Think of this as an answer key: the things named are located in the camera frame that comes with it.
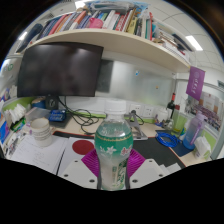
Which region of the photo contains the grey metal laptop stand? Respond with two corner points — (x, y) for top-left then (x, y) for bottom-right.
(124, 109), (150, 141)

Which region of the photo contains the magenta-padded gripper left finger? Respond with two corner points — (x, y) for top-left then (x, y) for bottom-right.
(61, 148), (101, 190)

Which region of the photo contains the white ribbed mug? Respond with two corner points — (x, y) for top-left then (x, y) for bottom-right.
(30, 117), (56, 148)

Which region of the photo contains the wall shelf with books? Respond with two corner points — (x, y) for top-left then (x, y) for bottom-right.
(14, 0), (195, 74)

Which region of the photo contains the coiled blue cable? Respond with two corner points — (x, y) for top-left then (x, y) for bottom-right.
(155, 131), (181, 149)

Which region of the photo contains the white tissue pack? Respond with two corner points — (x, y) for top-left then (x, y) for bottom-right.
(193, 135), (212, 160)

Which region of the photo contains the black desk mat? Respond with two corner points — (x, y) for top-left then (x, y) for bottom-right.
(53, 130), (186, 170)

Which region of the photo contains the purple water bottle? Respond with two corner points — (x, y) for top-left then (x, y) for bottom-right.
(182, 111), (207, 151)

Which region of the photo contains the purple hanging banner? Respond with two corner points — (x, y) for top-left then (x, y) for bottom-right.
(185, 65), (206, 102)

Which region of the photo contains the handwritten white paper sheet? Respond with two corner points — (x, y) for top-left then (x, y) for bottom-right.
(11, 134), (68, 175)

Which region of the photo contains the translucent green container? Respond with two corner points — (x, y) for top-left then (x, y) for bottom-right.
(171, 111), (188, 136)

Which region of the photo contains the black computer monitor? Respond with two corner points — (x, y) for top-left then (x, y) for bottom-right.
(16, 42), (105, 111)

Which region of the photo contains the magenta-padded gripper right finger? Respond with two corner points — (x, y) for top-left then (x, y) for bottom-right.
(127, 148), (168, 190)

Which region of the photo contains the white wall power outlet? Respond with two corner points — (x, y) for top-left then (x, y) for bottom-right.
(128, 103), (143, 116)
(142, 105), (155, 118)

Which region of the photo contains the flat round red coaster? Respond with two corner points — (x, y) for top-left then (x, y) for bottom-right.
(72, 139), (96, 156)

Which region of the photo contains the black cables bundle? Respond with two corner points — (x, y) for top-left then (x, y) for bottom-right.
(58, 96), (102, 136)

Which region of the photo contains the stack of white napkins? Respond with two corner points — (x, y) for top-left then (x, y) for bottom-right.
(3, 103), (27, 126)

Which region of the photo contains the blank white paper sheet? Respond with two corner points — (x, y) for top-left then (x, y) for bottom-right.
(57, 136), (98, 177)

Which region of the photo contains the blue snack packet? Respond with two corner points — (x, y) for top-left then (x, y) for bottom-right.
(48, 109), (68, 123)

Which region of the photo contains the dark wine bottle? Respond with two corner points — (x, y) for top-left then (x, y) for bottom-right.
(166, 92), (177, 120)

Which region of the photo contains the green-labelled clear drink bottle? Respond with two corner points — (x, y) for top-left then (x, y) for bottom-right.
(94, 99), (134, 192)

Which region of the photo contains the dark blue mouse pad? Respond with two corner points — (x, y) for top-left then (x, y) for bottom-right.
(171, 139), (195, 158)

